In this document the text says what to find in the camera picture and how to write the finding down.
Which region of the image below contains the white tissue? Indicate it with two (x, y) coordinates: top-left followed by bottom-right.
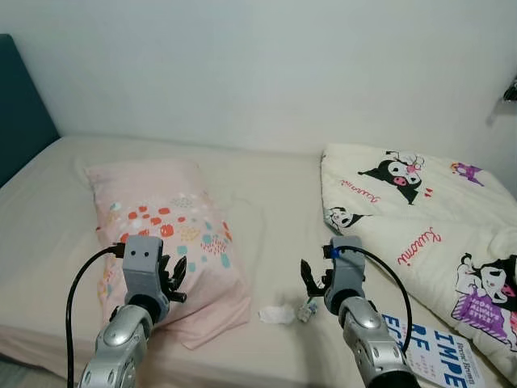
(258, 305), (296, 326)

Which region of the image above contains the white blue lettered book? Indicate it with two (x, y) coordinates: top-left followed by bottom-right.
(380, 314), (485, 388)

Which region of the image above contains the small white wrapper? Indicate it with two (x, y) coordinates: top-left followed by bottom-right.
(296, 297), (317, 323)

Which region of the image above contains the cream cartoon print quilt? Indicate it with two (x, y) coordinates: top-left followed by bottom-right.
(321, 144), (517, 381)

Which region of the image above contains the dark teal upholstered headboard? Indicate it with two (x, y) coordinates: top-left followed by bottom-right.
(0, 34), (61, 188)

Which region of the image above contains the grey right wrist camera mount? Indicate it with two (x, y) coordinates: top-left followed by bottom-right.
(327, 236), (364, 312)

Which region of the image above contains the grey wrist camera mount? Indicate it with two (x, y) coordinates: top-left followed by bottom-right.
(327, 236), (364, 312)
(121, 236), (166, 304)

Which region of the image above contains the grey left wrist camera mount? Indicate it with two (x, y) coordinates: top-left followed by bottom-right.
(121, 236), (166, 304)

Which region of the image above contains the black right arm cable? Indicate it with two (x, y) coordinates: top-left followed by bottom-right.
(335, 245), (414, 352)

